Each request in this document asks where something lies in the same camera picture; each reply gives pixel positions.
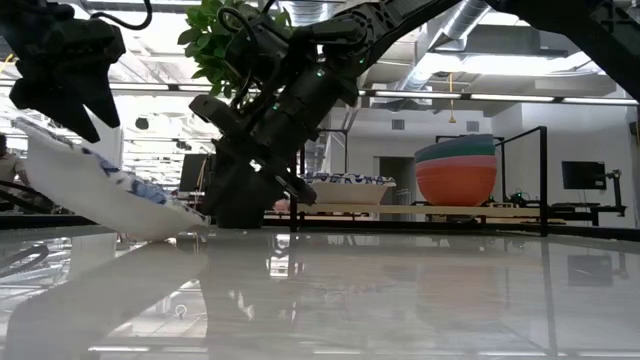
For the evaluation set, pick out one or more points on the black monitor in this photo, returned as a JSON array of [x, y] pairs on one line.
[[192, 172], [584, 175]]

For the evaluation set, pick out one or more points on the green plant in black pot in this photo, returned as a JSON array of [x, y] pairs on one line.
[[205, 35]]

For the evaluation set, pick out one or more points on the pink bowl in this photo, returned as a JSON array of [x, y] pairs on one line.
[[455, 165]]

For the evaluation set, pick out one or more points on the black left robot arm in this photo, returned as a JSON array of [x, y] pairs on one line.
[[20, 7]]

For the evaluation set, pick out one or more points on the blue white patterned bowl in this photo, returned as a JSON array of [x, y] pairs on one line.
[[350, 195], [75, 190]]

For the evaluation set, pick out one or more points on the black desk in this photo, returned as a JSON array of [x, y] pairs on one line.
[[595, 212]]

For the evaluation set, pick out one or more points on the wooden shelf with black frame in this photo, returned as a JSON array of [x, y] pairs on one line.
[[450, 210]]

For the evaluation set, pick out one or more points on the red bowl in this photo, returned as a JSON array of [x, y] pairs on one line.
[[455, 187]]

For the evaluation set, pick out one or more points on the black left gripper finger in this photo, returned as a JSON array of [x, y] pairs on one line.
[[100, 95], [50, 100]]

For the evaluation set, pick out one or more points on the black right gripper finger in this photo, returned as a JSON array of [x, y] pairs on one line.
[[301, 191]]

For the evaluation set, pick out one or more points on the grey wall vent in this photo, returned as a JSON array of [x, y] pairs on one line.
[[472, 126], [398, 124]]

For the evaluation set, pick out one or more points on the black round ceiling fixture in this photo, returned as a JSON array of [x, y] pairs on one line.
[[141, 123]]

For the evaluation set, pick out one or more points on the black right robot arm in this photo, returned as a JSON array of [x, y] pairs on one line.
[[600, 30]]

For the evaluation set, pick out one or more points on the black metal table frame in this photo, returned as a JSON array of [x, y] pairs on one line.
[[50, 221]]

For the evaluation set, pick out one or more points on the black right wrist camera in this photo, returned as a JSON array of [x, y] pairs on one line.
[[215, 112]]

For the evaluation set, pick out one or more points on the yellow hanging pendant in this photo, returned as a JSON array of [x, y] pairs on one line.
[[451, 119]]

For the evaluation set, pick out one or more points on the green bowl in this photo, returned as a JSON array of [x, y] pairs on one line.
[[455, 152]]

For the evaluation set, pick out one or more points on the long ceiling light strip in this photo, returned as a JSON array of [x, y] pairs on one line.
[[510, 97], [140, 87]]

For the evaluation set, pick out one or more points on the silver ceiling duct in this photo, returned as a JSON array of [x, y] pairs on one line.
[[465, 20]]

